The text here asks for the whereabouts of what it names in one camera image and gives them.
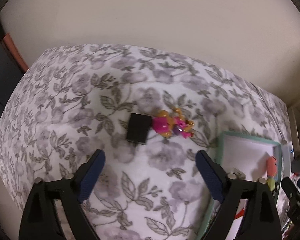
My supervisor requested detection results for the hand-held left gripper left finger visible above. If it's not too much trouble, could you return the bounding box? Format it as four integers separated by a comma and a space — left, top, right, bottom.
18, 149, 106, 240

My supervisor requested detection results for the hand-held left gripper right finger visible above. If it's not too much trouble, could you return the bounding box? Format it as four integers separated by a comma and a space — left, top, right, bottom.
195, 149, 283, 240

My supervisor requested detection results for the green plastic piece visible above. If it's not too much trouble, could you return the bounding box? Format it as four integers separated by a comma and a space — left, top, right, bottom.
267, 176, 277, 192

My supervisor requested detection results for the salmon pink box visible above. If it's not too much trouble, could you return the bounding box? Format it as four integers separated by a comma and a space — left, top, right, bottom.
266, 156, 278, 180

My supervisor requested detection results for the teal tray box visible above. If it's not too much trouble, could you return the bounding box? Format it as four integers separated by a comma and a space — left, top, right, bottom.
197, 130, 283, 240

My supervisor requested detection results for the red squeeze tube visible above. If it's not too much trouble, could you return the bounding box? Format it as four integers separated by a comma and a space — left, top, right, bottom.
234, 205, 247, 220

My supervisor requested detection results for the black charger cube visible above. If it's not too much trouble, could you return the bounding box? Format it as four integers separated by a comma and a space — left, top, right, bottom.
126, 113, 152, 145

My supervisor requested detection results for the pink and orange toy figure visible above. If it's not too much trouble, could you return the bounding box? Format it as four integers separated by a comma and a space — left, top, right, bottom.
152, 107, 195, 140

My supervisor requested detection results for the grey box with light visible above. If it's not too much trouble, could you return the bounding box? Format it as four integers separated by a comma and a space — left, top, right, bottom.
282, 141, 295, 165

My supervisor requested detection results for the cream shelf unit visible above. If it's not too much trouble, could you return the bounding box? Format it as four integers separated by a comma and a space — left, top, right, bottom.
287, 106, 300, 155

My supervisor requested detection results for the grey floral blanket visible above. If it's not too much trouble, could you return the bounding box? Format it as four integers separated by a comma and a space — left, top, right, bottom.
0, 44, 289, 240

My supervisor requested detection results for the dark cabinet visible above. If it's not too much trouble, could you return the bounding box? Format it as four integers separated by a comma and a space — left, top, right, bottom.
0, 17, 24, 130

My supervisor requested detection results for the reddish brown board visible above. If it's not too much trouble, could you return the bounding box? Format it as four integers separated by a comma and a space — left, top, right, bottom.
4, 33, 29, 72

